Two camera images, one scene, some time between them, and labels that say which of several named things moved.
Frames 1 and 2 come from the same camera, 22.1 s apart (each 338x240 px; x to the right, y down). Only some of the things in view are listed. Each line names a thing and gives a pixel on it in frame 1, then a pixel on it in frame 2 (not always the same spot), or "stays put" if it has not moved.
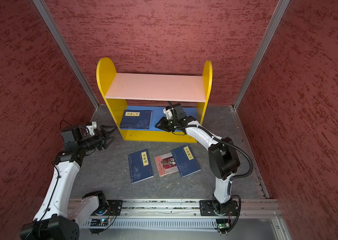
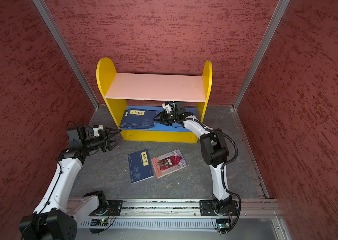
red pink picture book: (165, 164) stays put
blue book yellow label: (185, 160) to (139, 118)
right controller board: (222, 223) stays put
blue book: (140, 166) stays put
